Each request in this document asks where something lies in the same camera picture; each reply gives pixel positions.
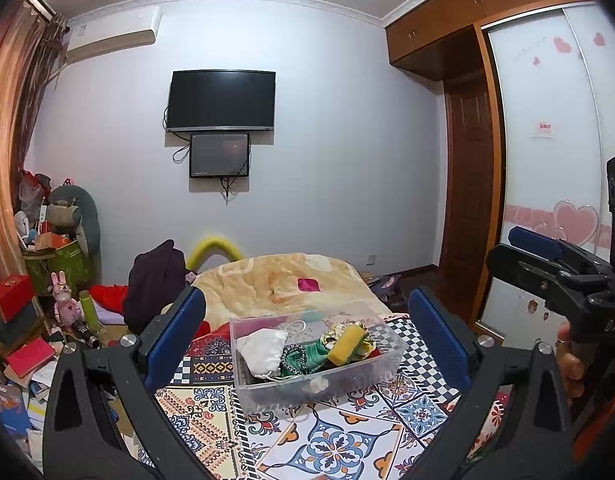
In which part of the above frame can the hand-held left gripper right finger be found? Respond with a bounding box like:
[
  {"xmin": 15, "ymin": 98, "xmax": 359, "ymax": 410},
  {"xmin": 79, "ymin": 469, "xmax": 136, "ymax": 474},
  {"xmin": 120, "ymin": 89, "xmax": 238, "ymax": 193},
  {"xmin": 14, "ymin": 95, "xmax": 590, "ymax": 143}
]
[{"xmin": 407, "ymin": 286, "xmax": 573, "ymax": 480}]

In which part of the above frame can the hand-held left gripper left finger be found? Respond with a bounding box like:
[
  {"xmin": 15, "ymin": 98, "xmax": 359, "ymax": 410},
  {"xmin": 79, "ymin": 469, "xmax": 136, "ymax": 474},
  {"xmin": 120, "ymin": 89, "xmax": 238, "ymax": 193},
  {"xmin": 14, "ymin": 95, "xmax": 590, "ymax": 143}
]
[{"xmin": 42, "ymin": 285, "xmax": 207, "ymax": 480}]

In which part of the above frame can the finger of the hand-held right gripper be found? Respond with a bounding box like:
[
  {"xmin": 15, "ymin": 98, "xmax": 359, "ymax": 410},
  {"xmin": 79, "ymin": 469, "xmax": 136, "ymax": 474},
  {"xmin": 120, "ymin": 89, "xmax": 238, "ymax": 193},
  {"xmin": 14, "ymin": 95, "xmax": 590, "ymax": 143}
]
[
  {"xmin": 486, "ymin": 243, "xmax": 594, "ymax": 312},
  {"xmin": 507, "ymin": 226, "xmax": 611, "ymax": 284}
]

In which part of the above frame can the floral cloth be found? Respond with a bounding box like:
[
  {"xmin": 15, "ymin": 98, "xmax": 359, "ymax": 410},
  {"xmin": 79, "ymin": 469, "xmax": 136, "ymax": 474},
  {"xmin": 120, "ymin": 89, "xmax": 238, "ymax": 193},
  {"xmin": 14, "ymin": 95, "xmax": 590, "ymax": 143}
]
[{"xmin": 356, "ymin": 327, "xmax": 384, "ymax": 360}]

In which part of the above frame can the white pouch with black trim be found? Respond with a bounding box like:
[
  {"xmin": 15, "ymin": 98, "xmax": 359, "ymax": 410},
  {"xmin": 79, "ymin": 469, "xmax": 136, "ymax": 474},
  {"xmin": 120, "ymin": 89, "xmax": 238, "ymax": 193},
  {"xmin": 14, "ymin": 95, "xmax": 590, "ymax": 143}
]
[{"xmin": 236, "ymin": 329, "xmax": 291, "ymax": 378}]

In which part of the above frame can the yellow sponge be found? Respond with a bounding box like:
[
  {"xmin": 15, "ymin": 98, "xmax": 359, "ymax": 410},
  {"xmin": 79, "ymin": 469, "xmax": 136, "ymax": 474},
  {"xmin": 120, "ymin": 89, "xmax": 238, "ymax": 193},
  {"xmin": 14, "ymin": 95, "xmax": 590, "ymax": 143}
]
[{"xmin": 327, "ymin": 323, "xmax": 367, "ymax": 365}]

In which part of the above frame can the green cloth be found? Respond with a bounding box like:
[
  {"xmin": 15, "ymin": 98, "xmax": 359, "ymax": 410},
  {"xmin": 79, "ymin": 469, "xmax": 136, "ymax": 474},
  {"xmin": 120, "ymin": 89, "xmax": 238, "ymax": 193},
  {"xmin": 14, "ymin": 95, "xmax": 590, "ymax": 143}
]
[{"xmin": 280, "ymin": 337, "xmax": 338, "ymax": 376}]

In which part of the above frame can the clear plastic storage box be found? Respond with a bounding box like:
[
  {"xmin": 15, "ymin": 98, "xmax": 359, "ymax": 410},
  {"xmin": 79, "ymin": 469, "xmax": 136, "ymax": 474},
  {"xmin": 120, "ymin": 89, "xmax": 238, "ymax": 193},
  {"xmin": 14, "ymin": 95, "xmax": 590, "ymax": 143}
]
[{"xmin": 230, "ymin": 301, "xmax": 405, "ymax": 417}]

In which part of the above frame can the person's right hand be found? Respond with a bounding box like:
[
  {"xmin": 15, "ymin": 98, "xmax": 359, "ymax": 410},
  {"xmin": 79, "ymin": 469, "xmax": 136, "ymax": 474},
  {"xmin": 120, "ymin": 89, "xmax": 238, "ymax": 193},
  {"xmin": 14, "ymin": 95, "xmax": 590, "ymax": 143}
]
[{"xmin": 556, "ymin": 321, "xmax": 587, "ymax": 397}]

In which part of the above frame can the dark jacket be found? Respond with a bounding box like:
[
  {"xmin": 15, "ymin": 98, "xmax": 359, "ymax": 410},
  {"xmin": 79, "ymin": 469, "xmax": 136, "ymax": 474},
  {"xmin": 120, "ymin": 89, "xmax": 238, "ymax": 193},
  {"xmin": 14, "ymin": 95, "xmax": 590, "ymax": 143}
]
[{"xmin": 122, "ymin": 240, "xmax": 193, "ymax": 333}]

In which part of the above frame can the brown wooden door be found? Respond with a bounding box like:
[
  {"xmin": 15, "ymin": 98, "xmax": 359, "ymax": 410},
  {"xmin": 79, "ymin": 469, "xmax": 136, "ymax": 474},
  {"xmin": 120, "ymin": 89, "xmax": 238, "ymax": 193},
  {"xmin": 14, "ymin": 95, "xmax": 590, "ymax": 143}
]
[{"xmin": 440, "ymin": 77, "xmax": 503, "ymax": 326}]

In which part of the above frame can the red fabric heap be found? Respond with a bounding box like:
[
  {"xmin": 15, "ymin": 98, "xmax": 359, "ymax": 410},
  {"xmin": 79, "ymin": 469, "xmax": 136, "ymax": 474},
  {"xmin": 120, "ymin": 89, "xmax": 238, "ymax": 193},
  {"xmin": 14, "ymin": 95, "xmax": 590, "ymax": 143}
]
[{"xmin": 90, "ymin": 285, "xmax": 129, "ymax": 314}]

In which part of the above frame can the black tube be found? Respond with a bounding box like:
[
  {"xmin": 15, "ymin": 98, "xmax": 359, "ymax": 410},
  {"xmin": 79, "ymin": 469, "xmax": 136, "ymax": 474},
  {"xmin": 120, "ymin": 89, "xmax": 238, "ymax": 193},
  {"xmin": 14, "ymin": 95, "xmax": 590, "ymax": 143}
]
[{"xmin": 70, "ymin": 317, "xmax": 106, "ymax": 349}]

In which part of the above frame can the green bottle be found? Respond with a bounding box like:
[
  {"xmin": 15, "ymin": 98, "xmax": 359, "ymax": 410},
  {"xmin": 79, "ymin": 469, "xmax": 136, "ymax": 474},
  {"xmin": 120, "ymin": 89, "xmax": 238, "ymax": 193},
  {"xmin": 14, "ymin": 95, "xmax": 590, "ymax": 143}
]
[{"xmin": 78, "ymin": 290, "xmax": 101, "ymax": 327}]

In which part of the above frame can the yellow foam tube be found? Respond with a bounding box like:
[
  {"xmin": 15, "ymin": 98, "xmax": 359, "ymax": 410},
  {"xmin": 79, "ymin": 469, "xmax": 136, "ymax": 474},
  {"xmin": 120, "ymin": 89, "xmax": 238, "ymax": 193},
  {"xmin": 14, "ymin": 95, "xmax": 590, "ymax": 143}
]
[{"xmin": 185, "ymin": 236, "xmax": 241, "ymax": 272}]

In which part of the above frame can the white wardrobe sliding door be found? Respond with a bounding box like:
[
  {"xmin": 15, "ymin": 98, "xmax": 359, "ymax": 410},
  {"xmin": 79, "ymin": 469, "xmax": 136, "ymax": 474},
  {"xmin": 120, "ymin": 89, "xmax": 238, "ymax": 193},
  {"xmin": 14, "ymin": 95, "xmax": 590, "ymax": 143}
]
[{"xmin": 480, "ymin": 2, "xmax": 615, "ymax": 333}]

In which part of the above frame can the yellow quilt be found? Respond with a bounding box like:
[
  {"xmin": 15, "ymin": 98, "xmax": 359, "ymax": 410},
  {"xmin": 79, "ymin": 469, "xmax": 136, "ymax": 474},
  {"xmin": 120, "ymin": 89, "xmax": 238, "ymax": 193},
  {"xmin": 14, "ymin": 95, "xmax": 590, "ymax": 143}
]
[{"xmin": 192, "ymin": 252, "xmax": 388, "ymax": 341}]

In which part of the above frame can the pink rabbit toy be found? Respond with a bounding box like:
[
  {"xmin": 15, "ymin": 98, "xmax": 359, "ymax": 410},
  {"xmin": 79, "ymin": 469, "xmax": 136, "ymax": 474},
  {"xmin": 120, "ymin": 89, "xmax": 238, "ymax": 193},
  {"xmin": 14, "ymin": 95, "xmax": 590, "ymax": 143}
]
[{"xmin": 48, "ymin": 271, "xmax": 83, "ymax": 329}]

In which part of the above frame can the white knitted item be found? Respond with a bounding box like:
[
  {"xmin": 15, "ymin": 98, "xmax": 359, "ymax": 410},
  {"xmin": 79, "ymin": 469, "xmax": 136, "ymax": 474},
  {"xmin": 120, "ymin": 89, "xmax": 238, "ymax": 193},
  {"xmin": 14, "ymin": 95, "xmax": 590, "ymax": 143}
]
[{"xmin": 298, "ymin": 375, "xmax": 333, "ymax": 397}]

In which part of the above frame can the green cardboard box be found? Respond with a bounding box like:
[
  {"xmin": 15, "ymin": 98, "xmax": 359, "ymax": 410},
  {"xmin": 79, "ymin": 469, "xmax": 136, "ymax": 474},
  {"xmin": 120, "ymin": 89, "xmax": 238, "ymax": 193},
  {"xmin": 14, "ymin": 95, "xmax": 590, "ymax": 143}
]
[{"xmin": 22, "ymin": 240, "xmax": 94, "ymax": 297}]

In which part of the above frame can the patterned blanket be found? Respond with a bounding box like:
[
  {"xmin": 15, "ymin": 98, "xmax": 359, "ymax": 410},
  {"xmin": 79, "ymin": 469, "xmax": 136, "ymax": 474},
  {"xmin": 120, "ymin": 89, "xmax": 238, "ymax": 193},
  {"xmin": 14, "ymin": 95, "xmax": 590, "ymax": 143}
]
[{"xmin": 138, "ymin": 310, "xmax": 513, "ymax": 480}]

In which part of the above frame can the red book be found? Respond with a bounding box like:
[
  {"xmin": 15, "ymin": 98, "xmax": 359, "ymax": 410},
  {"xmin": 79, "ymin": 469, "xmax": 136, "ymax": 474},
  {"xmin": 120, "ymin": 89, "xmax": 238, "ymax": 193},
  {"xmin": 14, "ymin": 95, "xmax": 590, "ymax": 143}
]
[{"xmin": 5, "ymin": 338, "xmax": 56, "ymax": 379}]

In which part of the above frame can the pile of papers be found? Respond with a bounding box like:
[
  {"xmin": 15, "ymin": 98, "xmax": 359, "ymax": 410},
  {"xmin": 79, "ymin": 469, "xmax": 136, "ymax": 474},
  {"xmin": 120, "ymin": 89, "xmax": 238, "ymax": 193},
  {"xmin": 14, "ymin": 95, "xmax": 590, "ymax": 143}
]
[{"xmin": 8, "ymin": 360, "xmax": 63, "ymax": 461}]

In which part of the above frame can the orange carton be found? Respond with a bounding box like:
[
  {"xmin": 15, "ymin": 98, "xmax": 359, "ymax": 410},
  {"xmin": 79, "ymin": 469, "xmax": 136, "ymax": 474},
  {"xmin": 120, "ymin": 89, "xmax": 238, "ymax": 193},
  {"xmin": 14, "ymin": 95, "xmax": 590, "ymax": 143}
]
[{"xmin": 35, "ymin": 232, "xmax": 71, "ymax": 252}]

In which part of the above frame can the dark grey box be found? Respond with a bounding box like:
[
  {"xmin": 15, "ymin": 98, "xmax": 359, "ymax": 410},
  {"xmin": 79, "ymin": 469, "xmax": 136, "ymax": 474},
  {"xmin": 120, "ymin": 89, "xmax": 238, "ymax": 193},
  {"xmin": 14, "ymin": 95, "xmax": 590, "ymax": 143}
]
[{"xmin": 0, "ymin": 305, "xmax": 44, "ymax": 347}]

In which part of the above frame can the grey green plush toy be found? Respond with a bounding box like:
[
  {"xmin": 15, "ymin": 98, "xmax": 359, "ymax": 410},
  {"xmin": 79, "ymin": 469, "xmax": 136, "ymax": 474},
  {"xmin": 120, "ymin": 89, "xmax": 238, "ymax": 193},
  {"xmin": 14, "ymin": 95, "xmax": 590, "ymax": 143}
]
[{"xmin": 45, "ymin": 185, "xmax": 101, "ymax": 257}]

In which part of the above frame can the red box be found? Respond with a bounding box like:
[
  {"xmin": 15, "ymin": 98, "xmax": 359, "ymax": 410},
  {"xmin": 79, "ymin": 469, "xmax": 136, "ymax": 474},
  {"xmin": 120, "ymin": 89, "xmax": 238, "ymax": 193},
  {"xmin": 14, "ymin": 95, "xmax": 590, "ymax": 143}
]
[{"xmin": 0, "ymin": 274, "xmax": 34, "ymax": 323}]

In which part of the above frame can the blue book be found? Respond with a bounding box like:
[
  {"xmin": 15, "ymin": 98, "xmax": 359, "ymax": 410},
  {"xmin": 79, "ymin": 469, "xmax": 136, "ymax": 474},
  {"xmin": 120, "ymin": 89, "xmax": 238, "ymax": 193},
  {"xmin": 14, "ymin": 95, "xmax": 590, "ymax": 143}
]
[{"xmin": 0, "ymin": 382, "xmax": 33, "ymax": 437}]

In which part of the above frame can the small black monitor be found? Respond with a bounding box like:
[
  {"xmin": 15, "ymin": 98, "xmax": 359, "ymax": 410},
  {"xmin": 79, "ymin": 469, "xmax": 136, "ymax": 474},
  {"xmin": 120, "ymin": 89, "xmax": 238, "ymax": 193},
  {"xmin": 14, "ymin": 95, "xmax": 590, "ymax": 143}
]
[{"xmin": 189, "ymin": 132, "xmax": 252, "ymax": 179}]

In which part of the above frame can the white plush toy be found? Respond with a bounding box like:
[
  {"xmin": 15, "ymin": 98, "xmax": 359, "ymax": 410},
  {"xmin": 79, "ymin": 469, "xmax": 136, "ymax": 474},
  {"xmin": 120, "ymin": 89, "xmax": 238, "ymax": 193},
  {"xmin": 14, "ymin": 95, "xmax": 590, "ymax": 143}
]
[{"xmin": 12, "ymin": 210, "xmax": 38, "ymax": 249}]

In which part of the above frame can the red plastic bag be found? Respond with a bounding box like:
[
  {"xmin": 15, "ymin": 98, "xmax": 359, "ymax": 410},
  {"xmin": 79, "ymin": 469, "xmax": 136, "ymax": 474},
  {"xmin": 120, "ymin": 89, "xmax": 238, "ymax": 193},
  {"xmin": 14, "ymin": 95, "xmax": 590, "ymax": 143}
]
[{"xmin": 18, "ymin": 170, "xmax": 53, "ymax": 217}]

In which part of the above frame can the wooden overhead cabinet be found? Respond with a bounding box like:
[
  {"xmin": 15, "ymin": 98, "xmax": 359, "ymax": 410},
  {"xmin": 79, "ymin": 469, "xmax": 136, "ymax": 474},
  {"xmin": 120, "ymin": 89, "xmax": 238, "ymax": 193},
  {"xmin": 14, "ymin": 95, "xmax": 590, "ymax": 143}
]
[{"xmin": 386, "ymin": 0, "xmax": 595, "ymax": 81}]

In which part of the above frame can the orange curtain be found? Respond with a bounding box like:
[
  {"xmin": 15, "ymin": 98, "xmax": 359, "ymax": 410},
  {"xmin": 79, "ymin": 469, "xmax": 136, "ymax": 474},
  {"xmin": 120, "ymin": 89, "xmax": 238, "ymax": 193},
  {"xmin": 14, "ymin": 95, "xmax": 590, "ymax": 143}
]
[{"xmin": 0, "ymin": 0, "xmax": 43, "ymax": 271}]

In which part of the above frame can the brown sheer curtain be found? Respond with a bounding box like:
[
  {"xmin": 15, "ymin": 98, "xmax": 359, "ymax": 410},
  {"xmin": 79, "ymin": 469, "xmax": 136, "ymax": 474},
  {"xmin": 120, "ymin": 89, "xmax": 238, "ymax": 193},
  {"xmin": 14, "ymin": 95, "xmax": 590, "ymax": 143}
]
[{"xmin": 18, "ymin": 10, "xmax": 69, "ymax": 161}]

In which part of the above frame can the white air conditioner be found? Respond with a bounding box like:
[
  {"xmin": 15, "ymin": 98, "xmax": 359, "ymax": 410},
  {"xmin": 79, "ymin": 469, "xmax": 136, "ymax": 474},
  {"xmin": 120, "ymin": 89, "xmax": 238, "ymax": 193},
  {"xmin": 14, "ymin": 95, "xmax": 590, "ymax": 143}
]
[{"xmin": 65, "ymin": 6, "xmax": 162, "ymax": 63}]

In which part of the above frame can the black wall television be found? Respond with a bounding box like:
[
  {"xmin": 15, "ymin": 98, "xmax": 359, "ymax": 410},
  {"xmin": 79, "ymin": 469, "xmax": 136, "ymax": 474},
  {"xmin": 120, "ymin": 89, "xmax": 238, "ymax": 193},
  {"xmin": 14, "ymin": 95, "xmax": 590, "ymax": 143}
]
[{"xmin": 166, "ymin": 70, "xmax": 277, "ymax": 132}]

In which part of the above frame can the white curtain rail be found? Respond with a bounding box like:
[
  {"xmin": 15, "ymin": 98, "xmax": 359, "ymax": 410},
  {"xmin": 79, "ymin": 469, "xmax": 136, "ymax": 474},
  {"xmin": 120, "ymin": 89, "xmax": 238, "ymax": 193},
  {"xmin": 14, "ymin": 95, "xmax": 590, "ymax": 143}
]
[{"xmin": 20, "ymin": 0, "xmax": 57, "ymax": 19}]

